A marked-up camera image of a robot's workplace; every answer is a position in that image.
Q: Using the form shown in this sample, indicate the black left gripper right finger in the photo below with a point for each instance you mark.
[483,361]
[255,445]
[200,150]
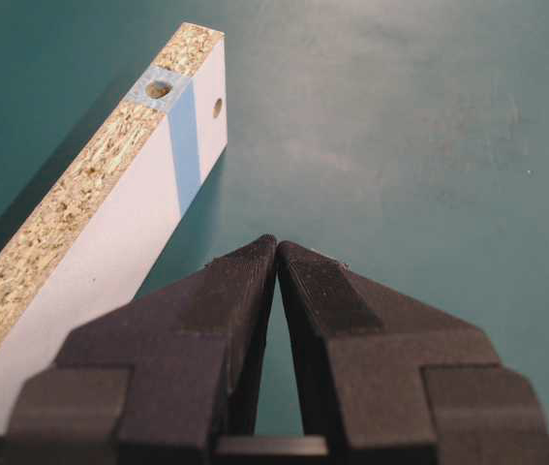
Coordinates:
[387,379]

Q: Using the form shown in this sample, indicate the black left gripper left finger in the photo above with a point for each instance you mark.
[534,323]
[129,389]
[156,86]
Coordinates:
[159,380]

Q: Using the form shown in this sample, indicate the white particleboard wooden board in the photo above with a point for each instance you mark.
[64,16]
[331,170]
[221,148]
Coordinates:
[86,248]

